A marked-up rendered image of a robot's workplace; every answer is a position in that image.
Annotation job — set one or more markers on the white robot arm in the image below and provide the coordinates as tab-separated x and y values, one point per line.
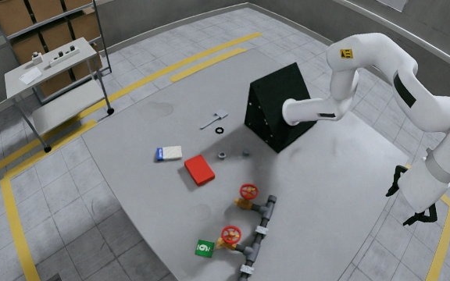
428	113

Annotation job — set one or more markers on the green square tag with white number 6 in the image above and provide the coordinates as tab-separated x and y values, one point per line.
203	248

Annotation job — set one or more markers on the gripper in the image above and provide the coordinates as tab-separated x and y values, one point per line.
420	189

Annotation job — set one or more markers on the red rectangular block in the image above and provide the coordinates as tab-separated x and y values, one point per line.
199	170

